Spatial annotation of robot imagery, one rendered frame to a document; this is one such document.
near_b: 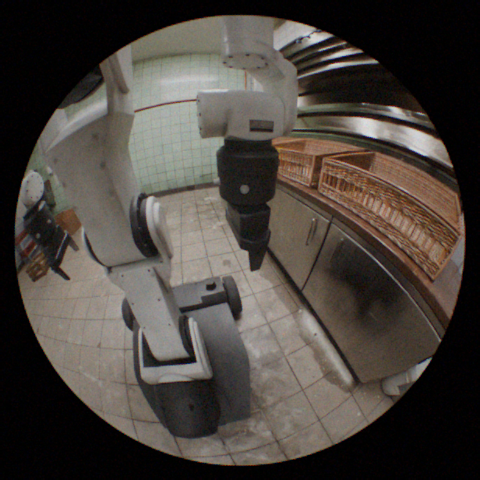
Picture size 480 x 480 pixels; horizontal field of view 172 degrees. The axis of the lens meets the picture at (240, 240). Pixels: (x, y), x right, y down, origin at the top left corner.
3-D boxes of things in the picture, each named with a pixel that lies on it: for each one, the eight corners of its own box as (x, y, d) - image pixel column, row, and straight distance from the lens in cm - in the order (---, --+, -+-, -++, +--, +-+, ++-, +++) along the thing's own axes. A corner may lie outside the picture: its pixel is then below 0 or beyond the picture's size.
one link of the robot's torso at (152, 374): (216, 378, 54) (208, 377, 41) (158, 385, 60) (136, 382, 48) (201, 325, 59) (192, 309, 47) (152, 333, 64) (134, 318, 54)
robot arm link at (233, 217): (283, 245, 26) (299, 180, 20) (230, 260, 23) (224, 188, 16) (255, 207, 35) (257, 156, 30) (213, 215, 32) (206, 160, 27)
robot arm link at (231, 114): (290, 175, 21) (299, 92, 20) (209, 185, 17) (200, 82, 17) (256, 156, 31) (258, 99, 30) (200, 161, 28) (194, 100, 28)
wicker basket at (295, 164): (304, 167, 143) (307, 138, 142) (358, 189, 109) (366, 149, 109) (255, 166, 115) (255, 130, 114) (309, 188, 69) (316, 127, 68)
